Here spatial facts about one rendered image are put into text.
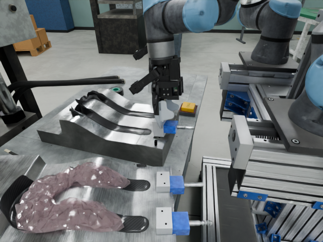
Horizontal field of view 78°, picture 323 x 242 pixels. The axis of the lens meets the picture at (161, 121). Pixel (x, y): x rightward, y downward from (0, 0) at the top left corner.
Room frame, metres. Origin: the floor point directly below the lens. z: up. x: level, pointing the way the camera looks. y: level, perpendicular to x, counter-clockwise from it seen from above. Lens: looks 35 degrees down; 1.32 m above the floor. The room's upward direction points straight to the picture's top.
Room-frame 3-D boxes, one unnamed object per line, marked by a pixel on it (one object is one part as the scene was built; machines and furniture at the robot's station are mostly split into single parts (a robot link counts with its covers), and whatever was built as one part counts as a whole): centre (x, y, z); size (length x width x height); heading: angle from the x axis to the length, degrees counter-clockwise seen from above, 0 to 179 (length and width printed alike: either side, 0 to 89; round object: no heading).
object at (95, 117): (0.64, 0.19, 0.92); 0.35 x 0.16 x 0.09; 74
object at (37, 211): (0.29, 0.22, 0.90); 0.26 x 0.18 x 0.08; 91
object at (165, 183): (0.35, -0.05, 0.86); 0.13 x 0.05 x 0.05; 91
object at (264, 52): (0.89, -0.48, 1.09); 0.15 x 0.15 x 0.10
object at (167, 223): (0.24, -0.05, 0.86); 0.13 x 0.05 x 0.05; 91
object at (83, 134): (0.65, 0.20, 0.87); 0.50 x 0.26 x 0.14; 74
